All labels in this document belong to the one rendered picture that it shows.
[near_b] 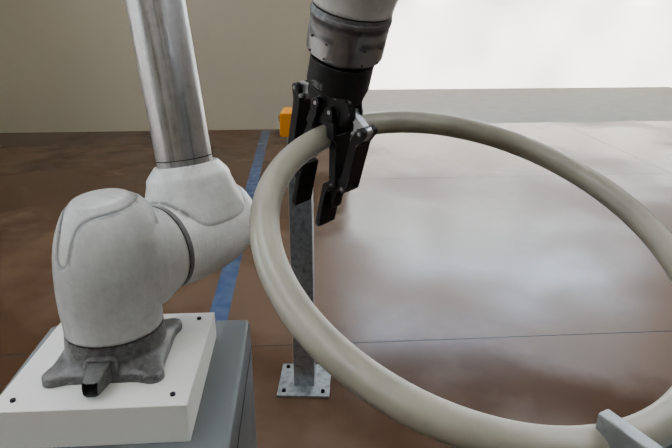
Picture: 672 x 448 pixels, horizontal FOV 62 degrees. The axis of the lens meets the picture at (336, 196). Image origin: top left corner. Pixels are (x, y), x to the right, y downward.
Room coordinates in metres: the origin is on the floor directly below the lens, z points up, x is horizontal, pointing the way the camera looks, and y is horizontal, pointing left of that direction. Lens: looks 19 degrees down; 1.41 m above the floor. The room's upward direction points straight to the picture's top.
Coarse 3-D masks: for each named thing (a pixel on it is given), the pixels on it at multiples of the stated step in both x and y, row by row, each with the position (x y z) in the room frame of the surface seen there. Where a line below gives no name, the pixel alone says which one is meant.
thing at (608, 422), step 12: (600, 420) 0.34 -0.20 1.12; (612, 420) 0.34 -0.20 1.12; (624, 420) 0.34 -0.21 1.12; (600, 432) 0.34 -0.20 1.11; (612, 432) 0.33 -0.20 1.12; (624, 432) 0.32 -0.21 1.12; (636, 432) 0.32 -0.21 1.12; (612, 444) 0.33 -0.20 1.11; (624, 444) 0.32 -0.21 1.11; (636, 444) 0.32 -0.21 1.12; (648, 444) 0.31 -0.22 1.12
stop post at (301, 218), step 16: (288, 112) 1.82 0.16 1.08; (288, 128) 1.81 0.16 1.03; (304, 208) 1.82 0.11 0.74; (304, 224) 1.82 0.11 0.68; (304, 240) 1.82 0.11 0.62; (304, 256) 1.82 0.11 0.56; (304, 272) 1.82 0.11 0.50; (304, 288) 1.82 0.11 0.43; (304, 352) 1.82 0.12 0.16; (288, 368) 1.93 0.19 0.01; (304, 368) 1.82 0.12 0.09; (320, 368) 1.93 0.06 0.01; (288, 384) 1.83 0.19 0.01; (304, 384) 1.82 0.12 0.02; (320, 384) 1.83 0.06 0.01
